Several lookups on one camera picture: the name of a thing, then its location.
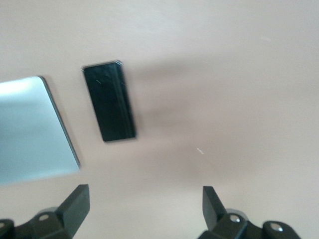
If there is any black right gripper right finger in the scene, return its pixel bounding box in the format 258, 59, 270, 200
198, 185, 301, 239

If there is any black smartphone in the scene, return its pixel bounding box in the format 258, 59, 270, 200
81, 59, 138, 143

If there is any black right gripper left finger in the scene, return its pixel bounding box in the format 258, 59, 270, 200
0, 184, 91, 239

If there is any silver closed laptop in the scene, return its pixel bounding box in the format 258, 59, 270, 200
0, 75, 81, 187

